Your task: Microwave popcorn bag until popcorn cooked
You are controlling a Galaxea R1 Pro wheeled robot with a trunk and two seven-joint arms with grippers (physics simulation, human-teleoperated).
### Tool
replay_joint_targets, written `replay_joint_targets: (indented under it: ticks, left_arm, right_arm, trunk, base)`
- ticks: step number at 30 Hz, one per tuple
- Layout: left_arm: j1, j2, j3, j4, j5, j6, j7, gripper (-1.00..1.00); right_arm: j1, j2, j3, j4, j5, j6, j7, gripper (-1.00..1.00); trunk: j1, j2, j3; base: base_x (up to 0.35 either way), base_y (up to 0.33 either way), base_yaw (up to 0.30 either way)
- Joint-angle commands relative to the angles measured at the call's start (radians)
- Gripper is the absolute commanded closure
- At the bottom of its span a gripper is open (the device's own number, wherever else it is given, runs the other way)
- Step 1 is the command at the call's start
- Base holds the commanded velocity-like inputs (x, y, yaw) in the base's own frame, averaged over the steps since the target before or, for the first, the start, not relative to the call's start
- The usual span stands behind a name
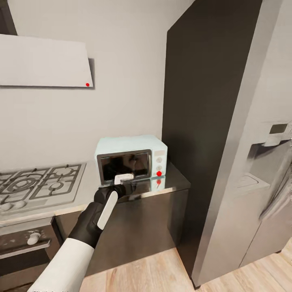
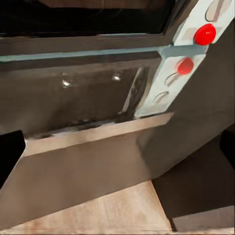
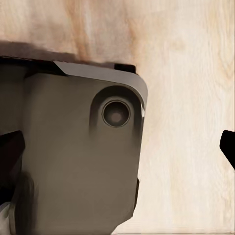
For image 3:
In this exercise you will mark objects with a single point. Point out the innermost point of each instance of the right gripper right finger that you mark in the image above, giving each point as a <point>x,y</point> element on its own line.
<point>227,146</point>

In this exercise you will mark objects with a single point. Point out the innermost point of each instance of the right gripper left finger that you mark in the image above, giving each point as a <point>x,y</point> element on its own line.
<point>12,145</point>

